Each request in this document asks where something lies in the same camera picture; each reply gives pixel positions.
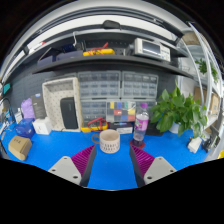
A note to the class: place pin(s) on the small white and blue box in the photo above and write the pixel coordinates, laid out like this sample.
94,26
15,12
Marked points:
122,127

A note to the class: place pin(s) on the grey parts drawer cabinet right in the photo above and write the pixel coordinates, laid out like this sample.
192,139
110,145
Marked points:
139,87

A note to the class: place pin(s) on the dark blue box on shelf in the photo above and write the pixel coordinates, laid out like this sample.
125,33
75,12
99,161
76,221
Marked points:
58,54

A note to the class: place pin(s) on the clear box with coloured parts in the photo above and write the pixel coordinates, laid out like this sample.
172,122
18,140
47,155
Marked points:
120,111

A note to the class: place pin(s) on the black lamp head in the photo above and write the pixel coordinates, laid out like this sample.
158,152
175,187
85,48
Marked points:
109,24

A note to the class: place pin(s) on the grey parts drawer cabinet left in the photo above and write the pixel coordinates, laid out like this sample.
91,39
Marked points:
96,87

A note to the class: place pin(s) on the dark red round coaster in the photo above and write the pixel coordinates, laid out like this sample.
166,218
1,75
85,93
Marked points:
139,146

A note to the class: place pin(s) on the purple plastic bag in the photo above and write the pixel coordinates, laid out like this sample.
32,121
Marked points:
27,108

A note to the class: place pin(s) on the white pegboard tray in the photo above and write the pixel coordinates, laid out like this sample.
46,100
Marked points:
53,92

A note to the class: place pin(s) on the yellow tool on shelf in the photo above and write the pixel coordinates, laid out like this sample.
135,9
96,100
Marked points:
104,50

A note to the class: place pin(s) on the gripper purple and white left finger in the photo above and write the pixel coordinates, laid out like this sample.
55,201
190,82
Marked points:
76,169

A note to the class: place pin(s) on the grey parts drawer cabinet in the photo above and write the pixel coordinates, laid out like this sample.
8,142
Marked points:
139,87
96,87

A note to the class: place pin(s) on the blue plastic bag package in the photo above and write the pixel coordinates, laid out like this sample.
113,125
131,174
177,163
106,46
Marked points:
25,128

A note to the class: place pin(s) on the green potted plant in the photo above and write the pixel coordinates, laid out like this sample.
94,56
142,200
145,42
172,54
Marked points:
174,108

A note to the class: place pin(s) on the beige patterned ceramic mug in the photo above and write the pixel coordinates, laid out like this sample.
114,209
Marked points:
108,140

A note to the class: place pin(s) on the clear bottle with purple cap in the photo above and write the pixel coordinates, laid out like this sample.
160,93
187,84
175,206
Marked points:
141,124

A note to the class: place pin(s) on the brown cardboard box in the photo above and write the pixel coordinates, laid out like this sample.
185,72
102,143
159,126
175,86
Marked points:
20,147

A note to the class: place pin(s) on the black rectangular speaker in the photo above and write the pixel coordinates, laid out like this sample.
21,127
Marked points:
68,111

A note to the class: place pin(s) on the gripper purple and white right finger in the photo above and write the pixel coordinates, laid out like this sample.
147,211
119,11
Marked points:
148,169

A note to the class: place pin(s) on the dark grey wall shelf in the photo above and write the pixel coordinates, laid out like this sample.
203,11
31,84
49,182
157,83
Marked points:
113,62

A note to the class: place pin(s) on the black flat box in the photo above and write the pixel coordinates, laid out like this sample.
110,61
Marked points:
152,130

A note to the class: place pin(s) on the white metal shelving rack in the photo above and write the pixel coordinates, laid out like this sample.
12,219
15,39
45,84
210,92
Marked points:
201,63

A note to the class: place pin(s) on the small white power adapter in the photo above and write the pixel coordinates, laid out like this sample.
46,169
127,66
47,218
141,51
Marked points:
194,144

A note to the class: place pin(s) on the yellow multimeter with red leads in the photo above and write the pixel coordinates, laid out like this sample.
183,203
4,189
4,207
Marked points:
95,125

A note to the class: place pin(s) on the dark grey product box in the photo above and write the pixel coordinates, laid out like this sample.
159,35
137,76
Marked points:
38,106

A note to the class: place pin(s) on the white bench instrument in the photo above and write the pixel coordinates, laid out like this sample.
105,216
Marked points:
151,49

